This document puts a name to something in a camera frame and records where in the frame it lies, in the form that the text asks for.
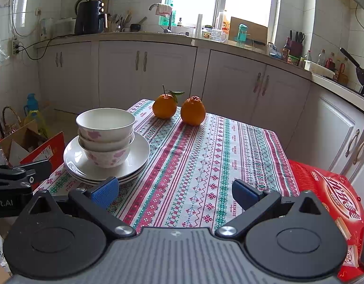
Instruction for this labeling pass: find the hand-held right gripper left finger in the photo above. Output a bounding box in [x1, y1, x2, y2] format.
[24, 177, 136, 241]

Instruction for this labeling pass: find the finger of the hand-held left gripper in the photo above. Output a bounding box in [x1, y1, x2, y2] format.
[0, 160, 52, 196]

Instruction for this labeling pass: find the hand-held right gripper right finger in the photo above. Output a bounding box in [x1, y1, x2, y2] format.
[215, 179, 327, 239]

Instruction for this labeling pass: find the white plate fruit print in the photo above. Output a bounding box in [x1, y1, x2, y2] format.
[63, 132, 151, 181]
[71, 174, 135, 186]
[66, 167, 141, 184]

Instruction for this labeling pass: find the white bowl pink floral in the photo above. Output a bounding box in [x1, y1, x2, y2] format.
[78, 132, 135, 152]
[76, 108, 136, 142]
[78, 142, 132, 169]

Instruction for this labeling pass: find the brown cardboard box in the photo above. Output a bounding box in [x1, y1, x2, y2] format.
[0, 120, 49, 166]

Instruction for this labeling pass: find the wicker basket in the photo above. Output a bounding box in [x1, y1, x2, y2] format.
[2, 106, 23, 137]

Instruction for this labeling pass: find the patterned tablecloth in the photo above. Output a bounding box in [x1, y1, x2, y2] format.
[33, 99, 301, 234]

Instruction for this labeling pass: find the blue thermos jug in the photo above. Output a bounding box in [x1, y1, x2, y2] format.
[24, 94, 38, 116]

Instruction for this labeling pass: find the red printed gift box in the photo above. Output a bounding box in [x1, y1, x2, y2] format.
[288, 160, 364, 283]

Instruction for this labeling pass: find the orange with green leaves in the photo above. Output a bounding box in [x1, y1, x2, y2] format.
[152, 85, 185, 119]

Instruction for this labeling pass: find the white electric kettle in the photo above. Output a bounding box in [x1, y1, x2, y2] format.
[40, 18, 54, 40]

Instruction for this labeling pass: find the blue plastic bag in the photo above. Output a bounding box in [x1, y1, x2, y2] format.
[268, 42, 283, 59]

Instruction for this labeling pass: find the white plastic tray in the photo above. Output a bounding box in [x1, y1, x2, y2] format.
[304, 60, 336, 77]

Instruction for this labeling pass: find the dark sauce bottle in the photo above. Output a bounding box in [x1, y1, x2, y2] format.
[282, 37, 291, 62]

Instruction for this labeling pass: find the yellow oil bottle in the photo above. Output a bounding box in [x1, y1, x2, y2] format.
[337, 63, 349, 85]

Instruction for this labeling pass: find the knife block with knives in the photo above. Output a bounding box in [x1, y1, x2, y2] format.
[289, 30, 306, 57]

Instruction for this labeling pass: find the black air fryer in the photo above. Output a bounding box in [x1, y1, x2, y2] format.
[74, 0, 108, 35]

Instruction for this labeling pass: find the glass mug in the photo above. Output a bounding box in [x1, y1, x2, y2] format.
[203, 26, 228, 42]

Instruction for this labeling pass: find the wooden cutting board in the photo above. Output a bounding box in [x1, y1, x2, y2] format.
[229, 17, 268, 43]

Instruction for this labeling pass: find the utensil holder with utensils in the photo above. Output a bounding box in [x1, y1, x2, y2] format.
[109, 10, 132, 33]

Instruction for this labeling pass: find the black wok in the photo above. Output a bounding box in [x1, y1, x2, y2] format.
[340, 47, 364, 93]

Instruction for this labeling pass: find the small black pot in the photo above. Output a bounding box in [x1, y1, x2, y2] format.
[130, 17, 147, 32]

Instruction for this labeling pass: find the metal faucet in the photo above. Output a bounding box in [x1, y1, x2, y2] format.
[149, 3, 173, 33]

